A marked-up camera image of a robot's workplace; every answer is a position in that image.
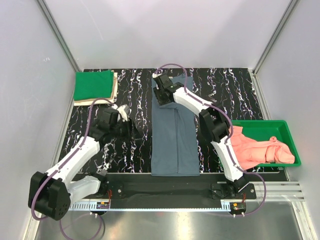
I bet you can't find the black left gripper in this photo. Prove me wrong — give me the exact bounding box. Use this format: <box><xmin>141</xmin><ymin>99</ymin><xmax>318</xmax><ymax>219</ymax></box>
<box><xmin>110</xmin><ymin>117</ymin><xmax>143</xmax><ymax>142</ymax></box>

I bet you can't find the blue-grey t-shirt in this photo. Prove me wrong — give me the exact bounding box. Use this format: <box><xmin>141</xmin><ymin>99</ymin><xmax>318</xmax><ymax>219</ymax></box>
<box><xmin>150</xmin><ymin>74</ymin><xmax>201</xmax><ymax>177</ymax></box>

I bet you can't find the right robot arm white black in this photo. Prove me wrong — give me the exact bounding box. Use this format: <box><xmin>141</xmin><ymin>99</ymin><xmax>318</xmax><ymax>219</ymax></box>
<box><xmin>152</xmin><ymin>73</ymin><xmax>249</xmax><ymax>199</ymax></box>

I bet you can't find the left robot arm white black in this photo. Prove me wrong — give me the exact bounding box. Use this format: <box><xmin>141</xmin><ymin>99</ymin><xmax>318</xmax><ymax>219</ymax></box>
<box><xmin>28</xmin><ymin>104</ymin><xmax>134</xmax><ymax>221</ymax></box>

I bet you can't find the folded green t-shirt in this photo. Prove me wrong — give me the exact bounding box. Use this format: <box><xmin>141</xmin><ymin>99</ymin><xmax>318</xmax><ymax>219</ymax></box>
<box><xmin>73</xmin><ymin>70</ymin><xmax>114</xmax><ymax>101</ymax></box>

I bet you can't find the green plastic bin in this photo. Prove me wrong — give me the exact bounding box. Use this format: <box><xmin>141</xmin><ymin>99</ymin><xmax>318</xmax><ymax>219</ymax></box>
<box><xmin>232</xmin><ymin>120</ymin><xmax>301</xmax><ymax>167</ymax></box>

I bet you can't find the pink t-shirt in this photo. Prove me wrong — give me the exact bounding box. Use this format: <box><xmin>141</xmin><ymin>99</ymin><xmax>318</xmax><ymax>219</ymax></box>
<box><xmin>230</xmin><ymin>126</ymin><xmax>295</xmax><ymax>170</ymax></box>

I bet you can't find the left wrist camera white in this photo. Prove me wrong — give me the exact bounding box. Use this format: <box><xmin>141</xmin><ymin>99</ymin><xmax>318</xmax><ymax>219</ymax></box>
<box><xmin>112</xmin><ymin>104</ymin><xmax>130</xmax><ymax>122</ymax></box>

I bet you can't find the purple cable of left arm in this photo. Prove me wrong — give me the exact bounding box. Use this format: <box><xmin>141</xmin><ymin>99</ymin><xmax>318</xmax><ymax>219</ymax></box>
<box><xmin>31</xmin><ymin>97</ymin><xmax>118</xmax><ymax>240</ymax></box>

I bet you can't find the grey slotted cable duct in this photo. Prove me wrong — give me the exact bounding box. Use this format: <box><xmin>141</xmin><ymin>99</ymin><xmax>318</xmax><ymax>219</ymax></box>
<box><xmin>69</xmin><ymin>199</ymin><xmax>244</xmax><ymax>213</ymax></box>

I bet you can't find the aluminium frame rail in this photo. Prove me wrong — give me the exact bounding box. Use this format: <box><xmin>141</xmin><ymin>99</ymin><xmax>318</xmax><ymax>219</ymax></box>
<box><xmin>246</xmin><ymin>181</ymin><xmax>305</xmax><ymax>202</ymax></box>

